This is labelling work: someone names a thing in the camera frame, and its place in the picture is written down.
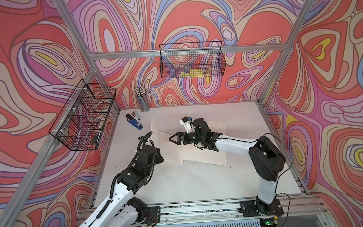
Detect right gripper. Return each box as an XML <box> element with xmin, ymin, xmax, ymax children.
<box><xmin>168</xmin><ymin>130</ymin><xmax>205</xmax><ymax>147</ymax></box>

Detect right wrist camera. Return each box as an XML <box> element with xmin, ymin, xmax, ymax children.
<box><xmin>179</xmin><ymin>116</ymin><xmax>194</xmax><ymax>133</ymax></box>

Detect small white eraser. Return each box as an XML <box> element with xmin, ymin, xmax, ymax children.
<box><xmin>132</xmin><ymin>111</ymin><xmax>141</xmax><ymax>121</ymax></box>

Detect blue stapler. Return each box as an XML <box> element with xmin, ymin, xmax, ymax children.
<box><xmin>126</xmin><ymin>114</ymin><xmax>143</xmax><ymax>130</ymax></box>

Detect wire basket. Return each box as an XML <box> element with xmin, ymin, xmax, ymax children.
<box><xmin>159</xmin><ymin>40</ymin><xmax>227</xmax><ymax>79</ymax></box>
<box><xmin>49</xmin><ymin>80</ymin><xmax>116</xmax><ymax>151</ymax></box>

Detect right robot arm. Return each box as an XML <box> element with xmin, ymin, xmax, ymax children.
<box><xmin>169</xmin><ymin>117</ymin><xmax>286</xmax><ymax>216</ymax></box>

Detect mesh pencil cup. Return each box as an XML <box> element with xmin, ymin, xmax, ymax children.
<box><xmin>134</xmin><ymin>87</ymin><xmax>150</xmax><ymax>112</ymax></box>

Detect yellow stripe notebook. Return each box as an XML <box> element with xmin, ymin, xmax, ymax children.
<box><xmin>151</xmin><ymin>119</ymin><xmax>171</xmax><ymax>152</ymax></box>
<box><xmin>160</xmin><ymin>132</ymin><xmax>184</xmax><ymax>165</ymax></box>

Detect back wire basket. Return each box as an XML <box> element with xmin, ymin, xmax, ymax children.
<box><xmin>159</xmin><ymin>40</ymin><xmax>227</xmax><ymax>79</ymax></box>

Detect left wire basket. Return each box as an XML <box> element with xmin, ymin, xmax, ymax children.
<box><xmin>49</xmin><ymin>80</ymin><xmax>116</xmax><ymax>151</ymax></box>

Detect yellow sticky notes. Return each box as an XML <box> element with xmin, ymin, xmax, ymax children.
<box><xmin>180</xmin><ymin>68</ymin><xmax>205</xmax><ymax>78</ymax></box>

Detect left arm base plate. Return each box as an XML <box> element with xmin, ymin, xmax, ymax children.
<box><xmin>135</xmin><ymin>206</ymin><xmax>161</xmax><ymax>224</ymax></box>

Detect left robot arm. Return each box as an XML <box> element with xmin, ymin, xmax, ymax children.
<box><xmin>79</xmin><ymin>132</ymin><xmax>164</xmax><ymax>227</ymax></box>

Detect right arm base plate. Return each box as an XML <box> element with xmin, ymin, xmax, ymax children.
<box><xmin>237</xmin><ymin>198</ymin><xmax>284</xmax><ymax>218</ymax></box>

